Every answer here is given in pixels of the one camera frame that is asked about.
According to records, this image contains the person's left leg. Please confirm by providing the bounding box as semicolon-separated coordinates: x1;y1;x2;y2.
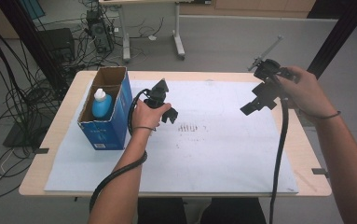
137;197;188;224

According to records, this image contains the person's right leg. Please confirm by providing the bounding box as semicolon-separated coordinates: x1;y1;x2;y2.
200;197;268;224

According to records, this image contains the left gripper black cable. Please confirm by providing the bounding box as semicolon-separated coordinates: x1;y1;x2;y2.
89;88;151;214

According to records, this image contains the person's right hand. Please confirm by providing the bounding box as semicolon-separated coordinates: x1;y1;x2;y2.
277;64;338;121

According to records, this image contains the person's leg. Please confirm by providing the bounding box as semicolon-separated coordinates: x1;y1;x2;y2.
137;197;188;224
200;197;268;224

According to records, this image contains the blue cardboard box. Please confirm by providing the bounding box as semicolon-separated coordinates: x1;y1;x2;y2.
77;65;133;151

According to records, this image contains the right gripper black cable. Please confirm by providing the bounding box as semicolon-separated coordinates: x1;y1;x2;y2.
268;97;290;224

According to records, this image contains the black computer tower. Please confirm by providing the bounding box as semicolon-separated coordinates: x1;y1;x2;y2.
86;8;115;54

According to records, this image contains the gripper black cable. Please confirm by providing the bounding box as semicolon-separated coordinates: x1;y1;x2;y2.
89;88;151;214
268;97;290;224

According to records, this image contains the black equipment case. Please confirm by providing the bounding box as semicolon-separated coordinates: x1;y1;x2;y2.
39;27;76;63

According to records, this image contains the black floor plate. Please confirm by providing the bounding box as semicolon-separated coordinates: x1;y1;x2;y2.
3;119;58;149

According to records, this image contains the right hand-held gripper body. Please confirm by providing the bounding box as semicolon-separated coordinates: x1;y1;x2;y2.
248;35;295;101

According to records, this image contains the bundle of black cables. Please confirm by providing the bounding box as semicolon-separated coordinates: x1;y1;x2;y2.
0;0;84;200

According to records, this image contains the black hair tie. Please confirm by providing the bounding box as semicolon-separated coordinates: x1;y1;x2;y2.
132;125;156;132
315;110;342;120

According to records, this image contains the blue detergent bottle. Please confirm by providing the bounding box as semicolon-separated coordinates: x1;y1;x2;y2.
91;88;114;120

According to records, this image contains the person's left hand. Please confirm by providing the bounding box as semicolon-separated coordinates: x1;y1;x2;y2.
131;99;172;136

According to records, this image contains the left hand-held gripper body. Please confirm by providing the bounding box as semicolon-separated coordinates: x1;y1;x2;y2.
143;77;172;110

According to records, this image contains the wooden cabinet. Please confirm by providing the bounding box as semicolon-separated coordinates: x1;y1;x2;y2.
179;0;318;19

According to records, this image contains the black metal stand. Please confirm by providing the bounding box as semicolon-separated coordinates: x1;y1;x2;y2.
306;0;357;80
0;0;70;101

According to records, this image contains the white paper sheet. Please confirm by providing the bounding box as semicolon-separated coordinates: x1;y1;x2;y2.
44;78;300;194

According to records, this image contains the white desk frame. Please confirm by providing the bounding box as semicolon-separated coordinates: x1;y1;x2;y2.
100;0;205;63

